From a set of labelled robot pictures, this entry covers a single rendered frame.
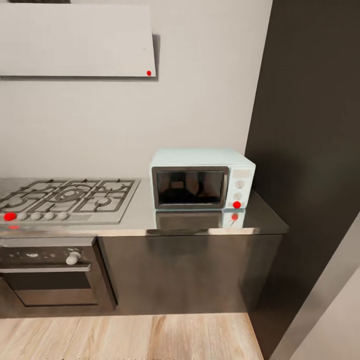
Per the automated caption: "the microwave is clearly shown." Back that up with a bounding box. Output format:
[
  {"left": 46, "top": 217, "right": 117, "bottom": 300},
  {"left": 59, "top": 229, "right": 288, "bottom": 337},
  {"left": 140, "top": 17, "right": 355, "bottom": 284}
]
[{"left": 149, "top": 148, "right": 256, "bottom": 210}]

